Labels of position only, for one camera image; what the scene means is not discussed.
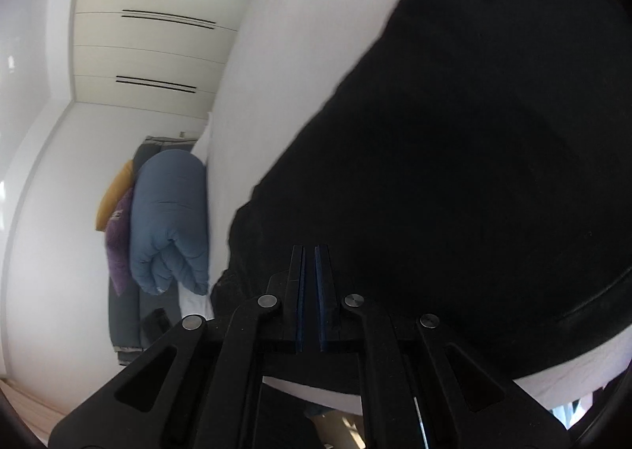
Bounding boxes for flat white pillow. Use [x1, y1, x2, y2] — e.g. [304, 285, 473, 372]
[190, 112, 214, 168]

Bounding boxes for cream wardrobe with black handles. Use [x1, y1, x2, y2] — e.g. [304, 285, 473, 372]
[73, 0, 270, 134]

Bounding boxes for yellow pillow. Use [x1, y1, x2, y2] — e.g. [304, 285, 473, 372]
[95, 160, 136, 232]

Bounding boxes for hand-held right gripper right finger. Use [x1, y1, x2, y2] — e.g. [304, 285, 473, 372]
[314, 245, 576, 449]

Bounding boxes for bed with white sheet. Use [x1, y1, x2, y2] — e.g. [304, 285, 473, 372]
[190, 0, 632, 415]

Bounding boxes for purple pillow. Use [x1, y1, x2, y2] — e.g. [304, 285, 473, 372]
[105, 187, 135, 296]

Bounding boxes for black denim pants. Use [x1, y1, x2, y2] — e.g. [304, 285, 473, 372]
[210, 0, 632, 387]

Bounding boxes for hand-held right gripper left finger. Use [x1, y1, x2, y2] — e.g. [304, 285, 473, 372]
[48, 245, 307, 449]

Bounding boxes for rolled blue duvet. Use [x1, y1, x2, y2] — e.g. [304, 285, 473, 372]
[129, 150, 212, 296]

